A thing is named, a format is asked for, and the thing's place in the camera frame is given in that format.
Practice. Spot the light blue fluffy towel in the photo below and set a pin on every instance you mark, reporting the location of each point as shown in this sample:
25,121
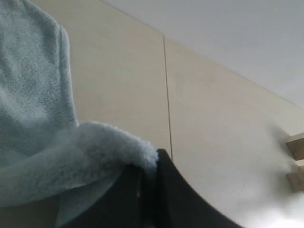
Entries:
44,151

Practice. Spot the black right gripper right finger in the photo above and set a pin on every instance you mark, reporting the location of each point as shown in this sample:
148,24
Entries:
178,205

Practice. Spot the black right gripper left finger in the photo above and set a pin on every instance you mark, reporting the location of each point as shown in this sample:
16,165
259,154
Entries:
122,206

